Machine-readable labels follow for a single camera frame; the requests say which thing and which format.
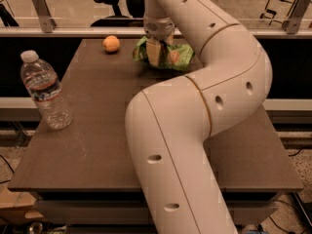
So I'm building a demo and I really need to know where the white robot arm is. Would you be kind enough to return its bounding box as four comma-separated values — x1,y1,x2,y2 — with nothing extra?
125,0,272,234

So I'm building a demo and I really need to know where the brown table with drawers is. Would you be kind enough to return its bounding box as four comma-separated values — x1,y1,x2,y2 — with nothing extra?
9,39,302,225

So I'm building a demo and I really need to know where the wooden stool frame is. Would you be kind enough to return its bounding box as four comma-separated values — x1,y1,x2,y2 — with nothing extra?
260,0,296,25

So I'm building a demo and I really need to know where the green rice chip bag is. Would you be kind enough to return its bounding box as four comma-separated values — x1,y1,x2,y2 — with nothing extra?
133,36,194,72

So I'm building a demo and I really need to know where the clear plastic water bottle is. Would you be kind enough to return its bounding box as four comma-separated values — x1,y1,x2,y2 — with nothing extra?
20,50,73,130

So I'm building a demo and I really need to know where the orange fruit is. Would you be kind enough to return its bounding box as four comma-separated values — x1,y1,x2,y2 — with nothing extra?
102,35,120,53

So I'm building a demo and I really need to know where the black office chair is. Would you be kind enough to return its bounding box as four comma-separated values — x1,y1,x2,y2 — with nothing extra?
91,0,145,27

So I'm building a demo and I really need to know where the left metal rail bracket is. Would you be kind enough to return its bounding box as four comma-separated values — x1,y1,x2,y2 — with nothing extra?
31,0,57,33

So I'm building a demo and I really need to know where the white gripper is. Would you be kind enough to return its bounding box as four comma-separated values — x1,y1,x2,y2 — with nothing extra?
143,14,175,66

